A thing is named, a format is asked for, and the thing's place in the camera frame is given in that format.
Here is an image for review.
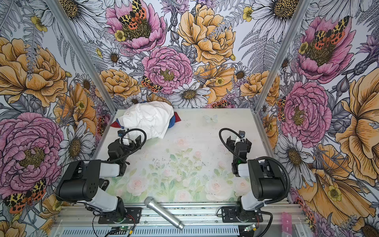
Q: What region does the red cloth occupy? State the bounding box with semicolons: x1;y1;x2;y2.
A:
110;111;182;128

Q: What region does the white cloth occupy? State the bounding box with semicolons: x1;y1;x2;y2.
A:
117;101;174;140

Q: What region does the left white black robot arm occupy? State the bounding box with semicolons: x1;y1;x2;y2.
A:
54;136;146;223

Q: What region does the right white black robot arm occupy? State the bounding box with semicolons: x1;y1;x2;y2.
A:
223;137;291;222

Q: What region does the silver microphone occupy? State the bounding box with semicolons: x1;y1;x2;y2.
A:
144;197;185;230

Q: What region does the green circuit board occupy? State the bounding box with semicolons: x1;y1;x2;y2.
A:
109;226;130;235

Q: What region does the pink plastic tag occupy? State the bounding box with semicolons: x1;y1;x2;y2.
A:
281;212;293;237

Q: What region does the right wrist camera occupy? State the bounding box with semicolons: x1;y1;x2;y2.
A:
238;130;246;140

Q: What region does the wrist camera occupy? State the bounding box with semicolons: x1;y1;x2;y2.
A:
117;129;126;138
238;130;246;140

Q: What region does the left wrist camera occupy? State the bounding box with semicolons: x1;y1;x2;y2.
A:
117;129;126;138

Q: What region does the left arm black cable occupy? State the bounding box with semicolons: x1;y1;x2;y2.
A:
109;128;148;164

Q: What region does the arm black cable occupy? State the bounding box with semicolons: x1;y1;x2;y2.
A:
109;128;148;164
219;128;291;205

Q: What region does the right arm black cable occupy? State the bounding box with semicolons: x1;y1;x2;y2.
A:
219;128;291;205

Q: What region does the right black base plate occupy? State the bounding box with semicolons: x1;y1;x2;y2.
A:
217;206;263;223

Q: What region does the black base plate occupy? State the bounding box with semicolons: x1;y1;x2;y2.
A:
98;207;142;224
217;206;263;223

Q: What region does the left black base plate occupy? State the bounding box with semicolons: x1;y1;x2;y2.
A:
98;207;142;224

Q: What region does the aluminium rail frame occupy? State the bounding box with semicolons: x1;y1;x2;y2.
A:
53;201;306;228

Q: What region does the left aluminium corner post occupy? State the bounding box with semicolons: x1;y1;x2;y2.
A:
45;0;118;114

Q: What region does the aluminium corner post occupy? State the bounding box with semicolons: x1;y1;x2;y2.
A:
254;0;312;113
45;0;118;114

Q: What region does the white slotted cable duct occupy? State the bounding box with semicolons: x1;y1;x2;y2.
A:
53;225;240;237

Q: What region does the right aluminium corner post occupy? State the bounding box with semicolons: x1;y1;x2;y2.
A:
254;0;312;113

